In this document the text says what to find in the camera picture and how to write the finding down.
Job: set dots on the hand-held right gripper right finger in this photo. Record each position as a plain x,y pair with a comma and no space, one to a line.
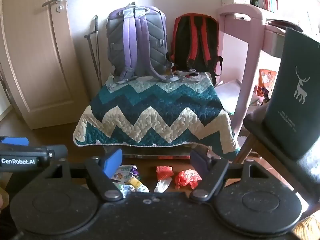
199,160

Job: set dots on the white purple snack packet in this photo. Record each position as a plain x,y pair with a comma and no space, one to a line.
125,173

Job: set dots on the dark green bin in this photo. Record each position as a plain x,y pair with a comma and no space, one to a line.
295,92

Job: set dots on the pink desk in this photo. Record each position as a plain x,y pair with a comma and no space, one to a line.
250,42

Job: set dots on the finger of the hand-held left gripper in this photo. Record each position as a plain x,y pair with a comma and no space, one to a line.
58,151
15,140

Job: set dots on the folded metal rack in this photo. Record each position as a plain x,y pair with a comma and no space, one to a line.
95,52

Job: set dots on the orange snack bag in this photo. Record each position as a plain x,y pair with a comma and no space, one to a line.
267,80

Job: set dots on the red striped wrapper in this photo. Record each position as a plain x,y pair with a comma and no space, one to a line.
164,172

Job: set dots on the white paper sheet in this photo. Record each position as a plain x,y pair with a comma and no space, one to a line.
227,95

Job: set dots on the yellow wrapper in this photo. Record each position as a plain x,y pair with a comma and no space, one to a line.
137,183

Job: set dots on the dark wooden chair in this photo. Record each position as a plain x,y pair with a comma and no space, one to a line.
275,152

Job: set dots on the beige door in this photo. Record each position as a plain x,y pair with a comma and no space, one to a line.
37,67

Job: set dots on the yellow woven mat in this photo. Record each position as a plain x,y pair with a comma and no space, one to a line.
308,227

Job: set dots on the red black backpack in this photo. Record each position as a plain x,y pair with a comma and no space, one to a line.
195,40

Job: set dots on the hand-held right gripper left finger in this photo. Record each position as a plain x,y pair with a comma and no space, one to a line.
113,163

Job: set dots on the white wrapper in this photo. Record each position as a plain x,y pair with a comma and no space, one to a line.
162,185

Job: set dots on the purple grey backpack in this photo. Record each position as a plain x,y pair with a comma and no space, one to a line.
140,42

